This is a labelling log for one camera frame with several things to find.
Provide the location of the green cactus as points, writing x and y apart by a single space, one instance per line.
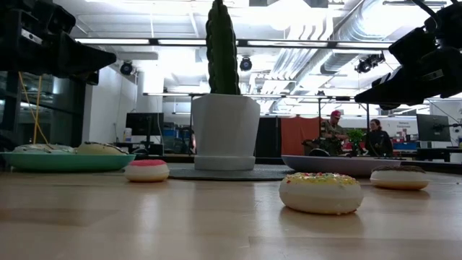
222 54

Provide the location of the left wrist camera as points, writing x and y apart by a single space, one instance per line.
56 18

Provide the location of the lavender plate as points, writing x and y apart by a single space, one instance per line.
335 166

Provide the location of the orange partition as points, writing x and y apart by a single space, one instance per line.
296 133

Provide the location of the pink iced donut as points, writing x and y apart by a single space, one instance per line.
147 172

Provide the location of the black computer monitor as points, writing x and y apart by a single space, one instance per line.
144 124
433 127

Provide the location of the white bottle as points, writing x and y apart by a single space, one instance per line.
127 135

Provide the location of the white faceted plant pot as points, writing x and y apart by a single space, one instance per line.
225 130

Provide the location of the black aluminium rig frame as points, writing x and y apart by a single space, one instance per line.
153 42

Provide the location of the yellow sprinkled donut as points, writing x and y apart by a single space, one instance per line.
321 196

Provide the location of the black partition panel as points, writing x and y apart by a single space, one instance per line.
269 137

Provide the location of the round gray mat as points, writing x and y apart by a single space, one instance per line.
216 175

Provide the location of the person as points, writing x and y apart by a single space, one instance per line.
332 131
379 142

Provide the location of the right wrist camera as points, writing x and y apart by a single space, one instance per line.
413 47

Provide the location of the chocolate iced donut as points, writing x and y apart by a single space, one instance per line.
400 180

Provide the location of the teal plate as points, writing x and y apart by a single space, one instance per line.
65 162

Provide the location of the green potted plant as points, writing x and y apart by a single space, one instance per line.
356 136

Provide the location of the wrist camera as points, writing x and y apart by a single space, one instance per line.
413 47
56 18

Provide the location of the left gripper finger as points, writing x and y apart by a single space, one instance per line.
79 57
89 78

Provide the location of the black ceiling spotlight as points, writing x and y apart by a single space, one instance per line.
245 64
368 63
126 68

